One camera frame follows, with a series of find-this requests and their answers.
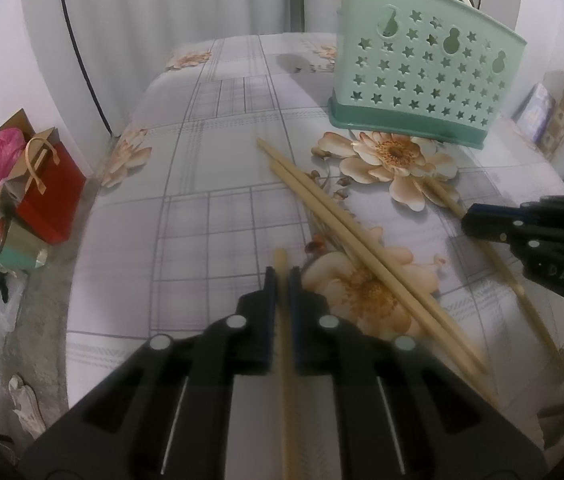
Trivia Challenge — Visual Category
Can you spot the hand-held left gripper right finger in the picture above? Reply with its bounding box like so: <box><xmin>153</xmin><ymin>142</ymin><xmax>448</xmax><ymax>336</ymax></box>
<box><xmin>288</xmin><ymin>266</ymin><xmax>547</xmax><ymax>480</ymax></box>

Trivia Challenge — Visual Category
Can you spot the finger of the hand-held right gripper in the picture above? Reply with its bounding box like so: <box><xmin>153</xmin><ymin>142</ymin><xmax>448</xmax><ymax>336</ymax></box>
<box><xmin>462</xmin><ymin>197</ymin><xmax>564</xmax><ymax>256</ymax></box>

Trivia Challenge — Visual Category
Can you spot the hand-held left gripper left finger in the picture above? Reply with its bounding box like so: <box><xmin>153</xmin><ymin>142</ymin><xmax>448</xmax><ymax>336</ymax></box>
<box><xmin>18</xmin><ymin>266</ymin><xmax>280</xmax><ymax>480</ymax></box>

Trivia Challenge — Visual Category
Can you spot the wooden chopstick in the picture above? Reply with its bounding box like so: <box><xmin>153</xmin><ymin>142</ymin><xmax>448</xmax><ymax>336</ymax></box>
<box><xmin>414</xmin><ymin>179</ymin><xmax>564</xmax><ymax>372</ymax></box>
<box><xmin>270</xmin><ymin>161</ymin><xmax>496</xmax><ymax>405</ymax></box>
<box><xmin>273</xmin><ymin>249</ymin><xmax>297</xmax><ymax>480</ymax></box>
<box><xmin>256</xmin><ymin>138</ymin><xmax>490</xmax><ymax>375</ymax></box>

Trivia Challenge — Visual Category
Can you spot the green plastic utensil basket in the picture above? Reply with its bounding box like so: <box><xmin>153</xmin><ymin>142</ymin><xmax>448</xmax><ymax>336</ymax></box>
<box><xmin>327</xmin><ymin>0</ymin><xmax>530</xmax><ymax>150</ymax></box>

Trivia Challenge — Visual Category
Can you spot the pale purple box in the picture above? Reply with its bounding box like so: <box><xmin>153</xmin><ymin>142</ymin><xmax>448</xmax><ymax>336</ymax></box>
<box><xmin>513</xmin><ymin>82</ymin><xmax>557</xmax><ymax>142</ymax></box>

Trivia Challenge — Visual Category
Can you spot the red gift bag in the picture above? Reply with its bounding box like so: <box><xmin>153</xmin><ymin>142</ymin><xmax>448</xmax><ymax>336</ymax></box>
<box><xmin>14</xmin><ymin>127</ymin><xmax>88</xmax><ymax>246</ymax></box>

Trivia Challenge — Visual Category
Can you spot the teal box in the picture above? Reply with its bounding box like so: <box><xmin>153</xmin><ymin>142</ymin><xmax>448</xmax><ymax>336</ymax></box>
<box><xmin>0</xmin><ymin>220</ymin><xmax>49</xmax><ymax>272</ymax></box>

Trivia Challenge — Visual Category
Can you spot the white slipper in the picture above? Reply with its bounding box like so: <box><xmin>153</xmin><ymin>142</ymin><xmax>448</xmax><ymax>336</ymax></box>
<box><xmin>8</xmin><ymin>374</ymin><xmax>46</xmax><ymax>437</ymax></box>

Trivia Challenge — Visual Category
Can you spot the white curtain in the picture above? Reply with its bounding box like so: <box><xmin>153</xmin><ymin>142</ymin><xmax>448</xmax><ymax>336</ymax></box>
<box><xmin>17</xmin><ymin>0</ymin><xmax>492</xmax><ymax>136</ymax></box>

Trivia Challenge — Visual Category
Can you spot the black cable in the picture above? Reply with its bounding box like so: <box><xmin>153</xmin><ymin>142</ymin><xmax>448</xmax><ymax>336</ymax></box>
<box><xmin>54</xmin><ymin>0</ymin><xmax>115</xmax><ymax>138</ymax></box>

